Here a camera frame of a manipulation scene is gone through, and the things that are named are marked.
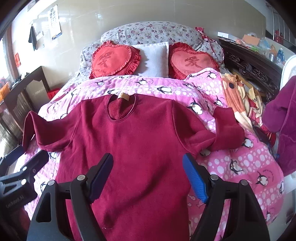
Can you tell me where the orange cartoon blanket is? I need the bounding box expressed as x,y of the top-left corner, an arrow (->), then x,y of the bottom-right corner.
220,73 -> 276,147

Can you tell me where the white plastic chair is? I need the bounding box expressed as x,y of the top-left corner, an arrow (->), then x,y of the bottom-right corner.
280,55 -> 296,90

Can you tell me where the dark wooden side table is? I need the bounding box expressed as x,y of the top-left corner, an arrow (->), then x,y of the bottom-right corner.
1,66 -> 50,142

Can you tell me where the white square pillow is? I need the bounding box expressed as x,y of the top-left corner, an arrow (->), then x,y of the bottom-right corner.
133,42 -> 169,78

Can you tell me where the red box by bed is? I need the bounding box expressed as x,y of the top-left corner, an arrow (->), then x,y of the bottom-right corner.
47,88 -> 60,100

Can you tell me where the left red heart pillow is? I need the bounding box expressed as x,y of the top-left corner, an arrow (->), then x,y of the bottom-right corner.
89,41 -> 142,79

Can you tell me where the dark hanging cloth on wall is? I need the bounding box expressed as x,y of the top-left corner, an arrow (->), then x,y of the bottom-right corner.
28,25 -> 37,51

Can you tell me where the purple fleece garment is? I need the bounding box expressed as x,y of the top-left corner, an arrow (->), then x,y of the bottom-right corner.
262,76 -> 296,176

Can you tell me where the right red heart pillow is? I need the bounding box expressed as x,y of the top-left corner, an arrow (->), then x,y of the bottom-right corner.
168,42 -> 220,80

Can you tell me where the floral bolster pillow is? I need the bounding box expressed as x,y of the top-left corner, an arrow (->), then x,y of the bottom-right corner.
79,21 -> 226,77

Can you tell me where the dark red fleece sweater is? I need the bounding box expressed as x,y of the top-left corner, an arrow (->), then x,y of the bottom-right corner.
23,94 -> 244,240

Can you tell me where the wall calendar poster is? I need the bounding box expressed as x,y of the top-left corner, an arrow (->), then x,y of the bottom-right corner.
49,5 -> 62,40

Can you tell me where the pink penguin blanket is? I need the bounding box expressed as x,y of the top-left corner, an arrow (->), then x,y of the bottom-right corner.
22,68 -> 283,238

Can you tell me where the dark carved wooden headboard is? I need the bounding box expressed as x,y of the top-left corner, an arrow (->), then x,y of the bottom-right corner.
218,38 -> 282,103

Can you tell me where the red heart pillow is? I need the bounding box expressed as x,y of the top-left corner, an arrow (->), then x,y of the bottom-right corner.
89,41 -> 142,79
168,42 -> 220,80

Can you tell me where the red wall sticker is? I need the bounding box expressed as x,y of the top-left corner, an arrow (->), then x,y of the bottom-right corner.
15,53 -> 21,68

